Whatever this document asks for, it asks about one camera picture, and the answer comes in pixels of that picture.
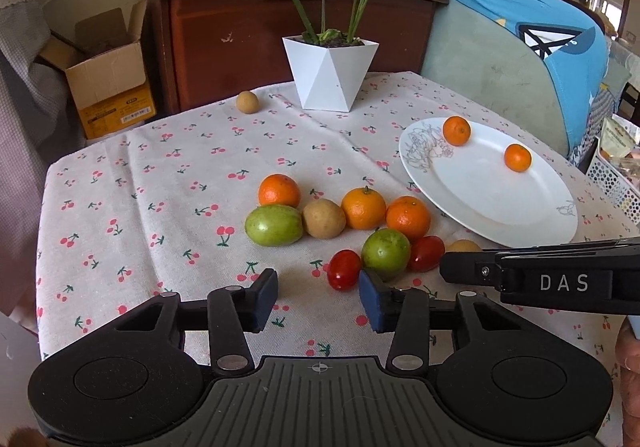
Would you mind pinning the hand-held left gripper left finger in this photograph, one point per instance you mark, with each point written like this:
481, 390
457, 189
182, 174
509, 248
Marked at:
264, 299

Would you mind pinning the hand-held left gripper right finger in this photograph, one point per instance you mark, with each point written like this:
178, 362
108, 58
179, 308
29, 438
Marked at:
372, 299

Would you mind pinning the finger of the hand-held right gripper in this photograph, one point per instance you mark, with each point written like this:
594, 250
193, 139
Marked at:
467, 267

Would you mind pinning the red cherry tomato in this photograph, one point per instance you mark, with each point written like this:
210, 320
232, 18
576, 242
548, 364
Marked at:
425, 253
344, 270

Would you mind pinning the round green fruit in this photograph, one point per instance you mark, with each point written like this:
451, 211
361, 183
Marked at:
385, 255

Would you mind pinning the oblong green fruit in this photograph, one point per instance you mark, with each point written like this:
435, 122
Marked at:
273, 225

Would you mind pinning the white plate with flower drawing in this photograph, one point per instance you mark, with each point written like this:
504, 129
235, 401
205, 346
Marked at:
490, 192

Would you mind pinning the person's right hand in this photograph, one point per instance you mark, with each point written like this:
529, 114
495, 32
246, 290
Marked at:
631, 387

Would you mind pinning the white mesh basket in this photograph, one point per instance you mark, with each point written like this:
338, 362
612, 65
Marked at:
612, 179

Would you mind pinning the small orange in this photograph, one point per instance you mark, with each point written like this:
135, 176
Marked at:
456, 130
517, 158

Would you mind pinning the cherry print tablecloth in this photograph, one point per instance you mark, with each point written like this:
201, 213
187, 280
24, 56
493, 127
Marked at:
165, 207

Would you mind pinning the snack packet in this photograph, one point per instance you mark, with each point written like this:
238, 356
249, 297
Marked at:
620, 137

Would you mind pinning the small round brown fruit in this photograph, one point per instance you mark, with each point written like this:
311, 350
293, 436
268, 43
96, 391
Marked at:
247, 102

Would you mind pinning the grey-green sofa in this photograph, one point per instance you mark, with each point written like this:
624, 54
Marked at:
480, 62

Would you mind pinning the white faceted plant pot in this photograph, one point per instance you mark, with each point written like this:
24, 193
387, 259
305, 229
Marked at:
327, 77

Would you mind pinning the blue printed cloth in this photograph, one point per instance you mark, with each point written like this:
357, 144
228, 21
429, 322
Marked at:
560, 27

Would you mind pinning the cardboard box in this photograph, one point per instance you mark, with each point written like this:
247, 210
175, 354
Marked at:
107, 87

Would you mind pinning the wooden cabinet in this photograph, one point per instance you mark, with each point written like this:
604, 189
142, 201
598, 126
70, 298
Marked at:
240, 27

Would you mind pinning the checked grey curtain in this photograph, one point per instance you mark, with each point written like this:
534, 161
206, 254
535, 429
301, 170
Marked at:
25, 127

